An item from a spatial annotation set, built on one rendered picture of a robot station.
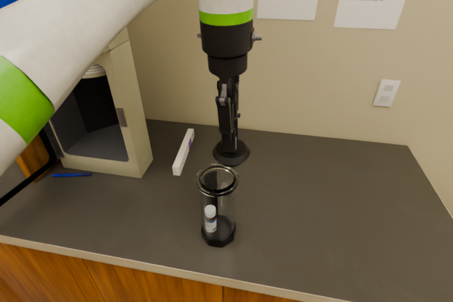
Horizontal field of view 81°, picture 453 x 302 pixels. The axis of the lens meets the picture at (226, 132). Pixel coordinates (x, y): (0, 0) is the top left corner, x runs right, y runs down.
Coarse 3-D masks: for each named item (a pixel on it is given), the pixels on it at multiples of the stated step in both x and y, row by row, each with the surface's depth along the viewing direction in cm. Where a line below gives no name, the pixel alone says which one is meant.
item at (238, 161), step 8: (216, 144) 66; (240, 144) 65; (216, 152) 64; (224, 152) 63; (232, 152) 63; (240, 152) 63; (248, 152) 64; (224, 160) 62; (232, 160) 62; (240, 160) 62
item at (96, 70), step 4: (92, 64) 80; (96, 64) 80; (92, 68) 80; (96, 68) 81; (100, 68) 81; (88, 72) 80; (92, 72) 80; (96, 72) 81; (100, 72) 81; (104, 72) 82; (84, 76) 80; (88, 76) 80; (92, 76) 80; (96, 76) 81
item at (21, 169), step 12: (36, 144) 89; (24, 156) 86; (36, 156) 90; (48, 156) 94; (12, 168) 83; (24, 168) 87; (36, 168) 91; (0, 180) 80; (12, 180) 83; (0, 192) 80
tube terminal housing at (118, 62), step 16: (112, 48) 73; (128, 48) 81; (112, 64) 74; (128, 64) 82; (112, 80) 77; (128, 80) 83; (128, 96) 84; (128, 112) 85; (128, 128) 86; (144, 128) 97; (128, 144) 90; (144, 144) 98; (64, 160) 101; (80, 160) 99; (96, 160) 97; (112, 160) 96; (128, 160) 95; (144, 160) 100; (128, 176) 99
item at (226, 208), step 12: (204, 168) 69; (216, 168) 71; (228, 168) 69; (204, 180) 70; (216, 180) 73; (228, 180) 72; (216, 192) 62; (204, 204) 68; (216, 204) 66; (228, 204) 67; (204, 216) 71; (216, 216) 68; (228, 216) 70; (204, 228) 74; (216, 228) 71; (228, 228) 72; (216, 240) 74
